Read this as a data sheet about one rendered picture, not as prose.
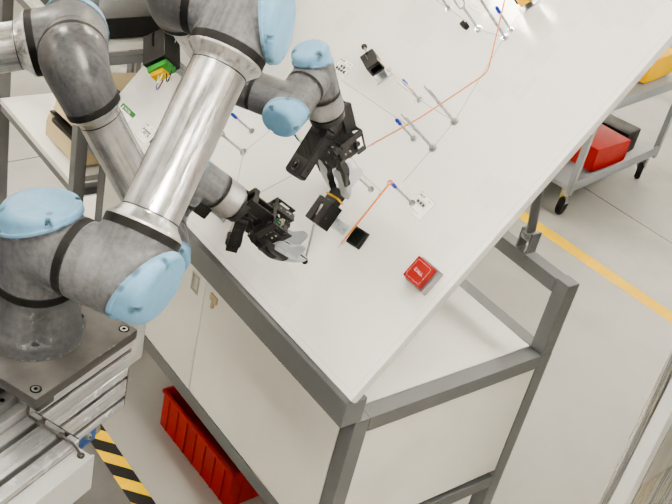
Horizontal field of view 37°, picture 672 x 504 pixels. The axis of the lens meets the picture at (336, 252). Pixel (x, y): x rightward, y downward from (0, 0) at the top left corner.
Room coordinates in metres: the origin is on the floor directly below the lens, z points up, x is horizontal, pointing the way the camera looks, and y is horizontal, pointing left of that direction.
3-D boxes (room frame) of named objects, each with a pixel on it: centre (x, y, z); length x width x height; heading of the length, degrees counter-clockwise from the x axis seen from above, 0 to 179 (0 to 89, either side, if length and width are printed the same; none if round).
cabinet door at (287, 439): (1.80, 0.09, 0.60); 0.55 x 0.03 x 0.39; 44
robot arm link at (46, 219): (1.19, 0.41, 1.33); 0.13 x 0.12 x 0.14; 75
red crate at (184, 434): (2.24, 0.16, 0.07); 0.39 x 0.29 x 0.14; 45
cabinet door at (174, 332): (2.20, 0.47, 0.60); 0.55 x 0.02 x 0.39; 44
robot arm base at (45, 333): (1.19, 0.42, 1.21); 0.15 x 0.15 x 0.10
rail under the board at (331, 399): (1.99, 0.30, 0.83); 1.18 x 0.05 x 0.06; 44
